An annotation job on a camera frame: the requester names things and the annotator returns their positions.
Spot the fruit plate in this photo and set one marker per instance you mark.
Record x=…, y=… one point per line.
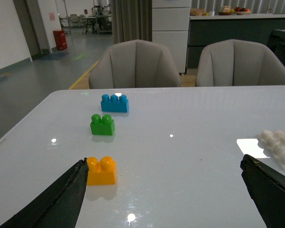
x=242, y=11

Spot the grey curtain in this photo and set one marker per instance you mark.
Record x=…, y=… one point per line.
x=131, y=20

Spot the right grey armchair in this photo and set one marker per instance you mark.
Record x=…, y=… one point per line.
x=235, y=62

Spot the green toy block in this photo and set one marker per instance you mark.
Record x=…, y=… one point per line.
x=102, y=125

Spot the white studded base plate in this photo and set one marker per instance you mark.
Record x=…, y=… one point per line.
x=275, y=143

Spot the dark grey counter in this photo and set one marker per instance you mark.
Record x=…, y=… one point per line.
x=205, y=30

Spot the black machine at right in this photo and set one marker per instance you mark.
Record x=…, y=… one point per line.
x=276, y=43

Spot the blue toy block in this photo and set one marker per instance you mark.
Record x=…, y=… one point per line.
x=114, y=103

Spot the yellow toy block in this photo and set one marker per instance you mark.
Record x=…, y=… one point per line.
x=101, y=172

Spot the bread basket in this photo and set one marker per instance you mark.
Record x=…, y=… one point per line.
x=197, y=12

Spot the red box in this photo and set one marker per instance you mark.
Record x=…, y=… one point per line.
x=60, y=39

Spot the left grey armchair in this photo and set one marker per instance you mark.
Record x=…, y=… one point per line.
x=135, y=64

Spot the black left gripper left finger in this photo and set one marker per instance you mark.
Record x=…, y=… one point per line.
x=59, y=205

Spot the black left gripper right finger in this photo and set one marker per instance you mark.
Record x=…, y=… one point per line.
x=266, y=188

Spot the white drawer cabinet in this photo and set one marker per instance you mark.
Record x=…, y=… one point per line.
x=170, y=27

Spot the grey armchair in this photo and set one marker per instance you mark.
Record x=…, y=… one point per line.
x=135, y=64
x=235, y=62

